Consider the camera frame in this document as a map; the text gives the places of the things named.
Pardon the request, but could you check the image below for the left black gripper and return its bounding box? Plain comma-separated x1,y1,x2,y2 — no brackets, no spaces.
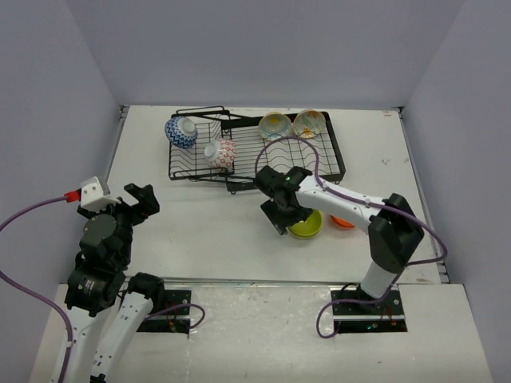
79,182,159,266

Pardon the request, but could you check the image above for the lime green bowl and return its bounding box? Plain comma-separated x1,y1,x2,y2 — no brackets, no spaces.
289,227,321,239
288,209,323,230

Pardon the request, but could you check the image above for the yellow sun pattern bowl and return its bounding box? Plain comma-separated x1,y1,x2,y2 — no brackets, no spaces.
258,112,292,141

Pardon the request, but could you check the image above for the floral orange green bowl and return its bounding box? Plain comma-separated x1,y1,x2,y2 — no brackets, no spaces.
292,109,327,139

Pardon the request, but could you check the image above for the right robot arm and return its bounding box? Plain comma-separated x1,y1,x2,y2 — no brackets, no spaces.
254,166,424,314

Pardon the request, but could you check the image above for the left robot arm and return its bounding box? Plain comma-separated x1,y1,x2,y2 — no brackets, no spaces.
51,177,166,382

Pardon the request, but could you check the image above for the blue zigzag pattern bowl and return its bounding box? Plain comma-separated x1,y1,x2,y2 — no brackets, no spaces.
164,116,198,149

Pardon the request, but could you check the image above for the red pattern white bowl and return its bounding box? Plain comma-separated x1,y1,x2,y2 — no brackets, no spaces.
204,138,237,169

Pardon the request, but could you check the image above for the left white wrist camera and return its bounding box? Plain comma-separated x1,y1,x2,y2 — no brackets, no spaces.
80,176,121,212

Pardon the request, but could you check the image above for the black wire dish rack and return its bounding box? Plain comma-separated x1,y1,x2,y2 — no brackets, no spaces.
168,106,346,194

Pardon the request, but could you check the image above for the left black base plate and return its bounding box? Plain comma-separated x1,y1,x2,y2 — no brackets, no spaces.
137,289,192,334

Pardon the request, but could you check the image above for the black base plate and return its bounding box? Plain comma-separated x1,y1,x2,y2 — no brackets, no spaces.
137,289,192,334
332,290,407,334

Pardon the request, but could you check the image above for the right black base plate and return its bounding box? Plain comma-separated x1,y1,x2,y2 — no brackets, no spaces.
332,290,407,334

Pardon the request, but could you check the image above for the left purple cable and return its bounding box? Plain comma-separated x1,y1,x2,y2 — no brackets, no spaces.
0,190,83,383

